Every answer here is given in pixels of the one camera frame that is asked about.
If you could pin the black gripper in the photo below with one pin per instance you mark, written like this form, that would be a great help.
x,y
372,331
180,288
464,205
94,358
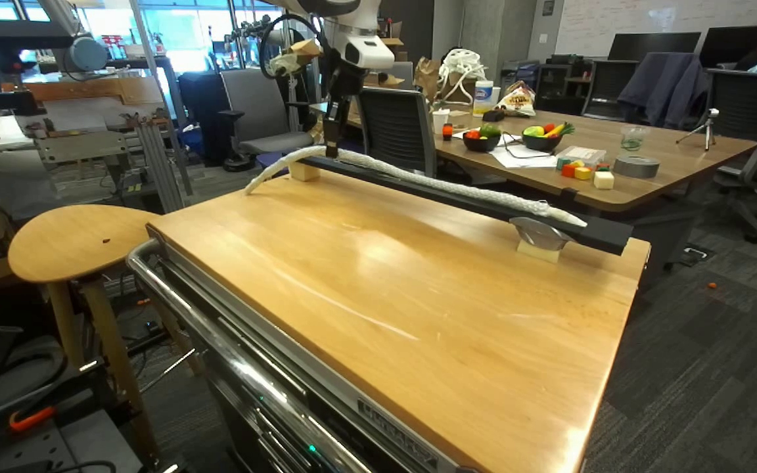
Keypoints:
x,y
342,88

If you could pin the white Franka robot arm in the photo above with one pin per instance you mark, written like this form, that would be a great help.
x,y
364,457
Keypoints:
x,y
366,50

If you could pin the cream foam block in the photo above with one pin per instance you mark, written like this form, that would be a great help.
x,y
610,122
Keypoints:
x,y
539,256
304,171

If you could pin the grey mesh office chair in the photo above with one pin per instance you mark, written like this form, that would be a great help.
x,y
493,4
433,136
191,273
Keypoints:
x,y
393,127

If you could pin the dark blue seat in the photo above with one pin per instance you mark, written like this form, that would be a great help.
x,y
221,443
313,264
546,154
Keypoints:
x,y
272,163

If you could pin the light grey office chair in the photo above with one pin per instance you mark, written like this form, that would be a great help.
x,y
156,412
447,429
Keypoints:
x,y
261,108

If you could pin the small orange toy fruit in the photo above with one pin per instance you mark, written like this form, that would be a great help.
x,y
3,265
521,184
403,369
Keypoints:
x,y
447,131

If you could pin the black office chair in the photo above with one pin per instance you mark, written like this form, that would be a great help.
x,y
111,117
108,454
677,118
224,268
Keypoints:
x,y
203,113

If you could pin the black bowl with toy fruit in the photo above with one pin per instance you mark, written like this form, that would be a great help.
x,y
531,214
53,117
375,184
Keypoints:
x,y
542,139
483,139

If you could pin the white labelled bottle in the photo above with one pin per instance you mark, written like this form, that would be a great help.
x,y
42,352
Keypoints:
x,y
484,96

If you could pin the white paper sheets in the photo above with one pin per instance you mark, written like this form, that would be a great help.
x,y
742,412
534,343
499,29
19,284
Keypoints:
x,y
520,159

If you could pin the white crumpled bag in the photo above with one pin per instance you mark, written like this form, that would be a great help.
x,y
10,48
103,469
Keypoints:
x,y
520,101

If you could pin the black shelf unit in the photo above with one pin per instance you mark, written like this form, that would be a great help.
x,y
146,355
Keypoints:
x,y
563,83

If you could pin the red toy block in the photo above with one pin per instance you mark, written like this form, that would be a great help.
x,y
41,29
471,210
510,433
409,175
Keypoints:
x,y
569,168

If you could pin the white plastic container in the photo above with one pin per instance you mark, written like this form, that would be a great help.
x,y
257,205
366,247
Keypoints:
x,y
581,156

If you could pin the yellow toy block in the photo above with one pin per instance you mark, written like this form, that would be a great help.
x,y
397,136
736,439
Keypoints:
x,y
585,171

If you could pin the grey cylindrical device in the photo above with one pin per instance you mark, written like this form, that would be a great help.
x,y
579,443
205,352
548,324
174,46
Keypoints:
x,y
88,54

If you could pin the cream toy block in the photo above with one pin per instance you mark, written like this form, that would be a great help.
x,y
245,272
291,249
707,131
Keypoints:
x,y
604,180

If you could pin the steel tool cart wooden top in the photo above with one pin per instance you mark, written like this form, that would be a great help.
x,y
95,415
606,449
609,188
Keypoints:
x,y
249,394

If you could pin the round wooden stool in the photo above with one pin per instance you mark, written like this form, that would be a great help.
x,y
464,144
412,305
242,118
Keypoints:
x,y
71,239

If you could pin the long black grooved bar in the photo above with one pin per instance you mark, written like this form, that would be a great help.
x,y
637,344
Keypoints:
x,y
610,235

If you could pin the clear plastic cup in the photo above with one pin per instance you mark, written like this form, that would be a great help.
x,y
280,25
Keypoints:
x,y
631,139

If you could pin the office chair with jacket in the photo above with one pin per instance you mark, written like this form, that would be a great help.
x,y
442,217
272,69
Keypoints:
x,y
658,83

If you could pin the black computer monitor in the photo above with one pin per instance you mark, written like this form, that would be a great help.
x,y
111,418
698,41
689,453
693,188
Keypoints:
x,y
721,42
655,46

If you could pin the wooden office desk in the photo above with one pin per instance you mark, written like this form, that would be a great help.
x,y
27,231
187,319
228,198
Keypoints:
x,y
677,147

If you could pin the small silver desk tripod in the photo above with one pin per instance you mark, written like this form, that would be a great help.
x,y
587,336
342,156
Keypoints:
x,y
706,127

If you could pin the dark office chair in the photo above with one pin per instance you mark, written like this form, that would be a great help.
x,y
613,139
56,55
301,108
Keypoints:
x,y
742,105

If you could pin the black clamp orange grip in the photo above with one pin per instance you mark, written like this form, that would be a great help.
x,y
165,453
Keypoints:
x,y
27,418

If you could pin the aluminium profile frame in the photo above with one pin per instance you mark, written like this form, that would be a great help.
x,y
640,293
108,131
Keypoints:
x,y
90,144

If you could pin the grey duct tape roll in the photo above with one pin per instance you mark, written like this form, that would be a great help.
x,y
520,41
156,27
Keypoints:
x,y
637,165

